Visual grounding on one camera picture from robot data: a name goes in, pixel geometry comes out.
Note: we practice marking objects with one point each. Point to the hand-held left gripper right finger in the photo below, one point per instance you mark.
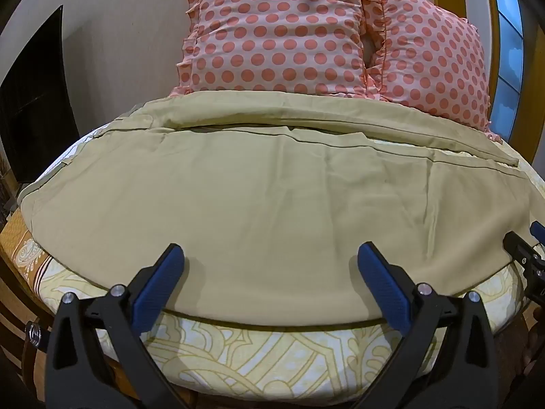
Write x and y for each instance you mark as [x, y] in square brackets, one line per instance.
[385, 283]

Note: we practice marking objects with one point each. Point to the beige pants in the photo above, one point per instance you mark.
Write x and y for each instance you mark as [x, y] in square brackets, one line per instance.
[272, 204]

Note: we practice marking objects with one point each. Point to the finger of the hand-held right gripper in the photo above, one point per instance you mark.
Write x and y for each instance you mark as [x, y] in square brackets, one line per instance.
[524, 255]

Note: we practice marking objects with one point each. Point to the wooden bed frame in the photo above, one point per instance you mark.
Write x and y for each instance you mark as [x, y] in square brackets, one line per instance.
[25, 328]

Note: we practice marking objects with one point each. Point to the window with yellow frame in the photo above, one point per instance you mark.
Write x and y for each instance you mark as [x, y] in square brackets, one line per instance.
[500, 47]

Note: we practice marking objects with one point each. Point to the yellow patterned bed sheet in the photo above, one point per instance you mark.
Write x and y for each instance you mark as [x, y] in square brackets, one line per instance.
[264, 358]

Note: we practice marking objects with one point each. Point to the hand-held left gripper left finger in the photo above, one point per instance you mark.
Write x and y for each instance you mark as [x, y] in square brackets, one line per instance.
[158, 279]

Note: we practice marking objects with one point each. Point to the pink polka dot pillow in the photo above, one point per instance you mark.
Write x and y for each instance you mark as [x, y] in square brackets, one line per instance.
[430, 55]
[276, 30]

